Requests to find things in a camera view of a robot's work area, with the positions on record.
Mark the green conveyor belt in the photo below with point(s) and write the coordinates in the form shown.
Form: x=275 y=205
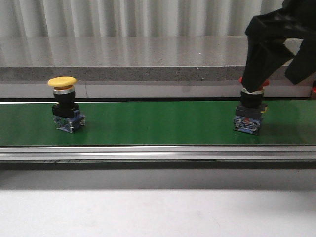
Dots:
x=158 y=123

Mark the white pleated curtain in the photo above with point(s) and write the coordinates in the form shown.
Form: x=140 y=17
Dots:
x=129 y=18

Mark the grey speckled stone countertop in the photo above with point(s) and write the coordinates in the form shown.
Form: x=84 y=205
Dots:
x=108 y=59

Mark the red mushroom button yellow tab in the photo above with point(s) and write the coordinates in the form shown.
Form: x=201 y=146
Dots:
x=248 y=113

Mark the aluminium conveyor side rail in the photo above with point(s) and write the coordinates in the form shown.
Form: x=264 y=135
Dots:
x=158 y=157

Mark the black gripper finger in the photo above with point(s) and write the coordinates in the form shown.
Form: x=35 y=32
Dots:
x=304 y=62
x=263 y=58

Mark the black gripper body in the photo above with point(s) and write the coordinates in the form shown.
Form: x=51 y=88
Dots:
x=296 y=19

